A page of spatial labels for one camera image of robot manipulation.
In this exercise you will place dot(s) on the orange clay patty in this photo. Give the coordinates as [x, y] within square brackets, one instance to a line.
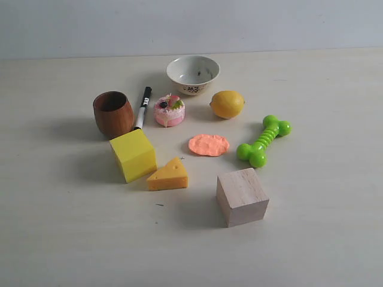
[208, 145]

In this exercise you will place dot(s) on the orange toy cheese wedge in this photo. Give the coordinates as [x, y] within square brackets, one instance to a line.
[171, 176]

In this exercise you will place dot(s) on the pink toy cake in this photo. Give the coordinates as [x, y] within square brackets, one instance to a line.
[169, 110]

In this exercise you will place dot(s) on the yellow lemon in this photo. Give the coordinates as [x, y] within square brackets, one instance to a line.
[227, 104]

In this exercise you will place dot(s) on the yellow foam cube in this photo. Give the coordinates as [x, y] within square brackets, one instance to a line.
[134, 154]

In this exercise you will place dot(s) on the black white marker pen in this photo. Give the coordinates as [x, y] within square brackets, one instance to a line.
[142, 109]

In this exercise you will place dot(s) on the green plastic bone toy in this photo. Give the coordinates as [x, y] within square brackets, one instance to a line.
[255, 153]

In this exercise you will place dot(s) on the white ceramic floral bowl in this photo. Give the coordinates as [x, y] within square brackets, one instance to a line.
[192, 75]

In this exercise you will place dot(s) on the light wooden cube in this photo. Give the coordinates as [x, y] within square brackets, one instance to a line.
[241, 197]

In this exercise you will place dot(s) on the brown wooden cup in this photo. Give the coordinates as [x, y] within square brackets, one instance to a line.
[113, 113]

